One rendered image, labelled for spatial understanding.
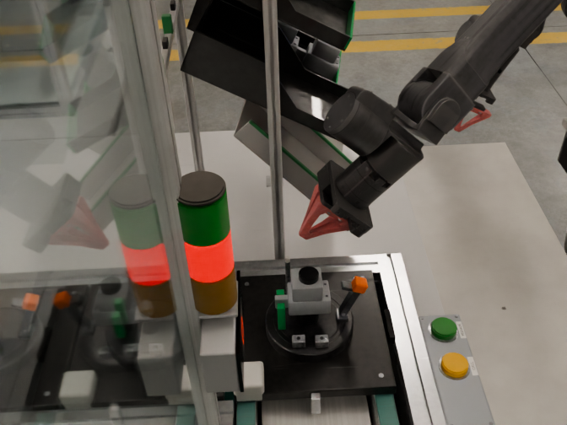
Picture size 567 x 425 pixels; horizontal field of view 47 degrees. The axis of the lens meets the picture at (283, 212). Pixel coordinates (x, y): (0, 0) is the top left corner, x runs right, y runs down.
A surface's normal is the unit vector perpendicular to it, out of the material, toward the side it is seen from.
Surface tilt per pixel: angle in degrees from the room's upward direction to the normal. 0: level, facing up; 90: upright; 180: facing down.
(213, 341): 0
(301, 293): 90
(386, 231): 0
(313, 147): 90
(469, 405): 0
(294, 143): 45
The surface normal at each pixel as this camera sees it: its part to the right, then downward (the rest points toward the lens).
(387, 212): -0.03, -0.76
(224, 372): 0.04, 0.65
